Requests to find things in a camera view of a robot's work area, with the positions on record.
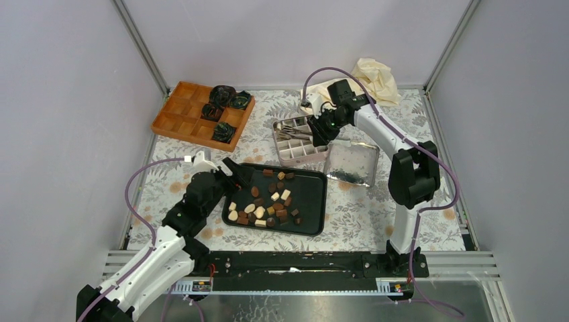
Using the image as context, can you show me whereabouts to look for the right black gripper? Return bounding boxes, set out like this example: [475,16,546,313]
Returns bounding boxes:
[306,108,348,148]

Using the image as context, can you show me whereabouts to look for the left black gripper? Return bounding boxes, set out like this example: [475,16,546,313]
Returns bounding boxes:
[203,158,256,217]

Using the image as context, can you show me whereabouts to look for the pink grid box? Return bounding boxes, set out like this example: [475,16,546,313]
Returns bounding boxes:
[272,116,328,166]

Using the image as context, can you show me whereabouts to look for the metal serving tongs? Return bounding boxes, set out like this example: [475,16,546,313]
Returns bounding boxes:
[276,125,313,140]

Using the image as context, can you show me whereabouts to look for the black plastic tray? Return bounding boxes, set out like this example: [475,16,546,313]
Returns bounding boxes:
[221,163,327,236]

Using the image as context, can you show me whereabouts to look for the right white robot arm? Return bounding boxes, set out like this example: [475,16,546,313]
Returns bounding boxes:
[308,80,440,276]

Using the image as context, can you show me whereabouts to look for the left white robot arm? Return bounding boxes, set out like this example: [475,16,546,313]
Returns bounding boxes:
[76,152,254,321]

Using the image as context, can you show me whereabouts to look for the white oval chocolate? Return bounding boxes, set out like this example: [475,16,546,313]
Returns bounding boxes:
[244,203,256,213]

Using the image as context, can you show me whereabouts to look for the white chocolate piece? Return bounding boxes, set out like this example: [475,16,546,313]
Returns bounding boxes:
[280,189,291,201]

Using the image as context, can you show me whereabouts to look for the silver metal tray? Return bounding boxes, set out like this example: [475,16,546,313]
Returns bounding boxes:
[323,140,380,187]

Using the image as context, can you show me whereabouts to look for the dark paper cup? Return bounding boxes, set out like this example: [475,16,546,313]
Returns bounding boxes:
[201,103,225,122]
[229,91,252,111]
[211,122,236,144]
[209,85,236,107]

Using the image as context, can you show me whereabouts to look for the cream cloth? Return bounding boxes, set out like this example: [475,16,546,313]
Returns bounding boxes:
[301,58,401,107]

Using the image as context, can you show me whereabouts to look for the orange compartment box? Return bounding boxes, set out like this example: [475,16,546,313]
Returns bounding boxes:
[150,81,256,152]

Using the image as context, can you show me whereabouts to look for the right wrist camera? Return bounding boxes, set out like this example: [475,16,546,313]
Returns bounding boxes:
[299,94,325,118]

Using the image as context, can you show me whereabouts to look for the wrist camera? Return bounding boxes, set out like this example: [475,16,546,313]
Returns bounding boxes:
[299,94,325,118]
[183,150,218,173]

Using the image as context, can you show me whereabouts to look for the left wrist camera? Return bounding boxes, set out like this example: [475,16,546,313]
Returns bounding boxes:
[183,150,218,173]

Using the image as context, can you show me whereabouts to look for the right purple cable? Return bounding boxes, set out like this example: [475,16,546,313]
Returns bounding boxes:
[301,66,466,319]

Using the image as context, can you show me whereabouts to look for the purple cable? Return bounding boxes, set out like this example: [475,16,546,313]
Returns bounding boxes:
[301,66,466,319]
[87,156,188,322]

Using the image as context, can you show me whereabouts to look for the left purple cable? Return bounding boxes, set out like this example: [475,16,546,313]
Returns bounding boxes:
[87,156,188,322]

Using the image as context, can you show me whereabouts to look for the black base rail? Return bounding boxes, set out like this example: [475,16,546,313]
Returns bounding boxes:
[190,251,429,293]

